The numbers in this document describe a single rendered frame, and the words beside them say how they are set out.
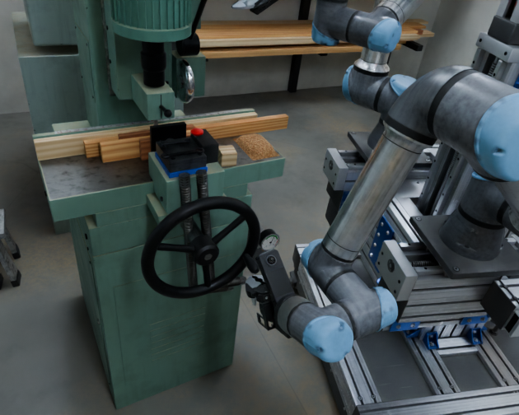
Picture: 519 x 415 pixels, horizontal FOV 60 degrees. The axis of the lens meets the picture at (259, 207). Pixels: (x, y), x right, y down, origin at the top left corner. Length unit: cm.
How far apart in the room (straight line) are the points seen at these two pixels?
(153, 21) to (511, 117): 70
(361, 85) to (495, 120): 88
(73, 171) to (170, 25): 41
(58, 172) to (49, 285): 107
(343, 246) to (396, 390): 86
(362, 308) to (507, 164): 34
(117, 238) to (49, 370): 83
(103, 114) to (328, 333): 90
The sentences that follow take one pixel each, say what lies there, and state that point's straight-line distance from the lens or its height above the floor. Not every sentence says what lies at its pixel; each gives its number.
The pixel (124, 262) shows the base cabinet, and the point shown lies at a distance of 122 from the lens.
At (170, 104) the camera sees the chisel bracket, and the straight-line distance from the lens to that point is 114.
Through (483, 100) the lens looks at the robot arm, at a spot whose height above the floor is 129.
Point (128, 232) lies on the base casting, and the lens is 116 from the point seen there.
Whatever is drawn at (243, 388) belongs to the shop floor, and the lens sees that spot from 177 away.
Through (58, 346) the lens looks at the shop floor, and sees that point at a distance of 193.
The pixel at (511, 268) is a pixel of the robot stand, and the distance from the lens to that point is 124.
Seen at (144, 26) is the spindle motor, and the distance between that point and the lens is 104.
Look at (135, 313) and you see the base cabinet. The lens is 137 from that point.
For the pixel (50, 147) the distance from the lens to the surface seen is 119.
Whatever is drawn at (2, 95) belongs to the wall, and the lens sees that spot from 360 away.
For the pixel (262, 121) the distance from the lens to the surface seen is 133.
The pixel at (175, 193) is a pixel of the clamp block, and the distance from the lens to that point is 101.
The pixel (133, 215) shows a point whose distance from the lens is 113.
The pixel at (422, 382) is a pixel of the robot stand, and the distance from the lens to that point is 170.
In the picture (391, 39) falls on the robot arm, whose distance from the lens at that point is 113.
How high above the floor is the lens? 150
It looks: 36 degrees down
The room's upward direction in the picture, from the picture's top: 8 degrees clockwise
